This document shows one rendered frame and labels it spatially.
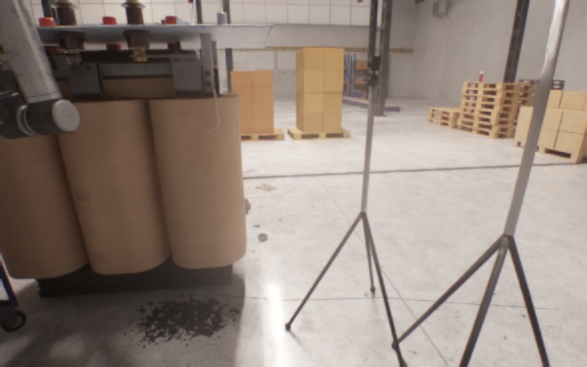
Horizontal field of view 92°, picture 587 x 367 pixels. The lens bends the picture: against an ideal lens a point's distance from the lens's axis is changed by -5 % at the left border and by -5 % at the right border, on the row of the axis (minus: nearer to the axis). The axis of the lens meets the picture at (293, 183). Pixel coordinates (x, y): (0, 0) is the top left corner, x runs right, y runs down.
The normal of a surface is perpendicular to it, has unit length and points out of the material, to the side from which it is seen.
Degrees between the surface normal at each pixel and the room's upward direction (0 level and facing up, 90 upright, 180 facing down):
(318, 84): 90
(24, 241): 90
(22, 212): 90
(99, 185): 90
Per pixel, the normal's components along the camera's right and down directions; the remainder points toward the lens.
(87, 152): 0.17, 0.32
